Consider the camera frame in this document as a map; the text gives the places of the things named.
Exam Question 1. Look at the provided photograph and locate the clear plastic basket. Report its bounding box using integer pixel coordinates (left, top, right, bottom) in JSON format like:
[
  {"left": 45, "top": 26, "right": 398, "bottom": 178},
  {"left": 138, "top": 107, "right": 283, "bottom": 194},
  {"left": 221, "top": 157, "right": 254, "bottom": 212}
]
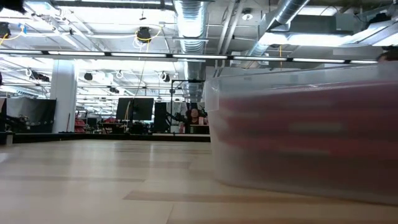
[{"left": 203, "top": 65, "right": 398, "bottom": 206}]

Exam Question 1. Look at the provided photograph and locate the person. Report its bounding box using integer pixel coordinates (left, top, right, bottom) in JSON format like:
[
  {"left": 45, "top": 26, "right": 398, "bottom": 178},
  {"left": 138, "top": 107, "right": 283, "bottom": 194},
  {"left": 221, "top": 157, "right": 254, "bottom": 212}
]
[{"left": 185, "top": 108, "right": 208, "bottom": 126}]

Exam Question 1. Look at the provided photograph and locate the long ceiling light strip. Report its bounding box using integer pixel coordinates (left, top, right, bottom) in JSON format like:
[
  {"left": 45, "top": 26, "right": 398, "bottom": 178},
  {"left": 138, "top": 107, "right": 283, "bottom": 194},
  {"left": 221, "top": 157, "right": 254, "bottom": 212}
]
[{"left": 0, "top": 48, "right": 379, "bottom": 66}]

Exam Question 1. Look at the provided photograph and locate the white building column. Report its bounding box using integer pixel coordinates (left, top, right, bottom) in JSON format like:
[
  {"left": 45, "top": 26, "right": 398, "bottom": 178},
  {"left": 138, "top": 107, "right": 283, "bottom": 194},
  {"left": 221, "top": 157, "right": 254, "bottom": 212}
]
[{"left": 49, "top": 58, "right": 78, "bottom": 134}]

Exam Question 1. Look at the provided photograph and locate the black partition panel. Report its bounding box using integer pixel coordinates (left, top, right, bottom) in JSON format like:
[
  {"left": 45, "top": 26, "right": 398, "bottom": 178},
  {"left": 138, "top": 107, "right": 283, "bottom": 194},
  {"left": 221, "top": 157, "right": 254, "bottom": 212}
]
[{"left": 6, "top": 98, "right": 57, "bottom": 134}]

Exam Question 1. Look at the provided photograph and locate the silver ribbed ceiling duct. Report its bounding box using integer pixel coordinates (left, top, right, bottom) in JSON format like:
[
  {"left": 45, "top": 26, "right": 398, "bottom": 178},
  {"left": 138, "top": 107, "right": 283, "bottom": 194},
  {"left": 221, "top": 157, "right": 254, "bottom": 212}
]
[{"left": 172, "top": 0, "right": 208, "bottom": 103}]

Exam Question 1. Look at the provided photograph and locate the yellow ceiling cable reel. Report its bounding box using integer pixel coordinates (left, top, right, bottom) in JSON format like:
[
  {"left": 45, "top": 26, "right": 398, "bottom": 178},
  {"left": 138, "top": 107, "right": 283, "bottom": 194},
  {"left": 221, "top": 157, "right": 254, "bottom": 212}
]
[{"left": 135, "top": 26, "right": 162, "bottom": 43}]

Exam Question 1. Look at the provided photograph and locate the silver slanted ceiling duct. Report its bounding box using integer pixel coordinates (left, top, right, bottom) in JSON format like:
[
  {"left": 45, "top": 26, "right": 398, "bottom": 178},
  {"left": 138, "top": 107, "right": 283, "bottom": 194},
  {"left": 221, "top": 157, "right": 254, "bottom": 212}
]
[{"left": 242, "top": 0, "right": 312, "bottom": 68}]

